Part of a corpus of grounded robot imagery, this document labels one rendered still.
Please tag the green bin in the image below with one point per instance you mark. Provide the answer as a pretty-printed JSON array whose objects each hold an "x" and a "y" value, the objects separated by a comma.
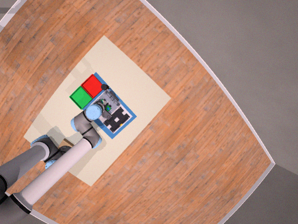
[{"x": 80, "y": 97}]

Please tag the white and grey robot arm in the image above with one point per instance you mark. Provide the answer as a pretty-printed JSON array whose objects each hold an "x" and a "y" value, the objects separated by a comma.
[{"x": 17, "y": 206}]

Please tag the red bin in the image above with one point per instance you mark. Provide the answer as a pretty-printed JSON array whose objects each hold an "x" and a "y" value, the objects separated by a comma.
[{"x": 92, "y": 86}]

